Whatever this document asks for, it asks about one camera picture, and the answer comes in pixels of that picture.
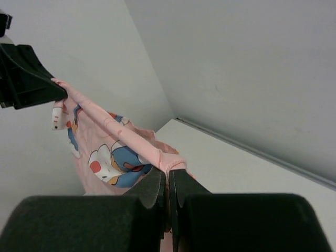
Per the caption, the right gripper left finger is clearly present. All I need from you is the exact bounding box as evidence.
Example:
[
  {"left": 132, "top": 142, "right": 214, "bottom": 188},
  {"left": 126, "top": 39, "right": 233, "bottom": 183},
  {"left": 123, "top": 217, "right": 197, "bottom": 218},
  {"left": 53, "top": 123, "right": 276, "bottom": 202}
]
[{"left": 1, "top": 168, "right": 165, "bottom": 251}]

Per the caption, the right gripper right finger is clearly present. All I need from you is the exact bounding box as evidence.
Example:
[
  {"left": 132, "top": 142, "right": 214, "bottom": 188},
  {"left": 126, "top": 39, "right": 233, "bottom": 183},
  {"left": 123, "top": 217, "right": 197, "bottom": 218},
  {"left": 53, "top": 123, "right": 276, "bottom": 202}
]
[{"left": 169, "top": 170, "right": 332, "bottom": 251}]

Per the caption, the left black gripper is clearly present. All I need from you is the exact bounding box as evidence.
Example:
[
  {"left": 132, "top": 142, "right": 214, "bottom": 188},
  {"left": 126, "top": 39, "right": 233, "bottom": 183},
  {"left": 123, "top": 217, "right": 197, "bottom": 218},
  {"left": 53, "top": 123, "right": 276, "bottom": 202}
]
[{"left": 1, "top": 44, "right": 67, "bottom": 110}]

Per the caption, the pink cartoon print pillowcase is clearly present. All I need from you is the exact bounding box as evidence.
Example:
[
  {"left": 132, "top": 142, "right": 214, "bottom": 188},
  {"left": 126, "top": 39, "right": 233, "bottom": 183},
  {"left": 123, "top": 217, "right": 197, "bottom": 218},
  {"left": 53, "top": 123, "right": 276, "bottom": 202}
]
[{"left": 50, "top": 77, "right": 197, "bottom": 252}]

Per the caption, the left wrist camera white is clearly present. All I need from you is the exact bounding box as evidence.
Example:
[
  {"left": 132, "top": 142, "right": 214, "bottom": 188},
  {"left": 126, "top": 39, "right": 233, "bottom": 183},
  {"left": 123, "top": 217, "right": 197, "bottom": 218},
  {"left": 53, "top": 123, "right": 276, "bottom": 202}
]
[{"left": 0, "top": 9, "right": 14, "bottom": 44}]

